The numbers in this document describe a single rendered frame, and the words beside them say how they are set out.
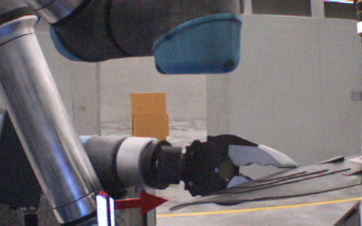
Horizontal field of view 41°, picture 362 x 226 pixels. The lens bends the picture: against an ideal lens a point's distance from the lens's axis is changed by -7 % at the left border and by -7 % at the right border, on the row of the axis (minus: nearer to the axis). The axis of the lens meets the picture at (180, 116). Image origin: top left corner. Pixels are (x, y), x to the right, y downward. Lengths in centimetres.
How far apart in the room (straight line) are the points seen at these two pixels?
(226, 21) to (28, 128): 32
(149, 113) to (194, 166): 792
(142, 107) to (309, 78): 299
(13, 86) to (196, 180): 27
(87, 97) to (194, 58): 438
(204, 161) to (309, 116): 635
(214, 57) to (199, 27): 3
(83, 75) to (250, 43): 271
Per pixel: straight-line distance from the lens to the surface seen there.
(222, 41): 42
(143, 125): 860
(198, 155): 68
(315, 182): 55
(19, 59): 65
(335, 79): 717
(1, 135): 103
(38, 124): 64
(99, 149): 77
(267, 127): 681
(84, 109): 478
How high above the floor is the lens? 129
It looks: 3 degrees down
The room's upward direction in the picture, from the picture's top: 1 degrees counter-clockwise
